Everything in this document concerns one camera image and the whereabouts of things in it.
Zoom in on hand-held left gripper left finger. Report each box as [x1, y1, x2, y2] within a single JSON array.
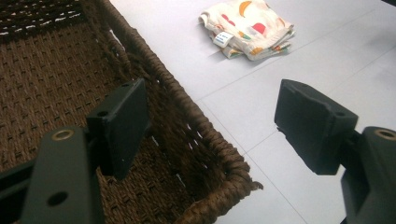
[[20, 77, 149, 224]]

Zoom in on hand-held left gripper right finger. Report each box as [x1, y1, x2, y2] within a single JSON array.
[[274, 78, 396, 224]]

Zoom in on brown woven basket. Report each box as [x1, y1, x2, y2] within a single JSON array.
[[0, 0, 264, 224]]

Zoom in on patterned cloth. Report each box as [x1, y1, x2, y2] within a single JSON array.
[[198, 0, 296, 62]]

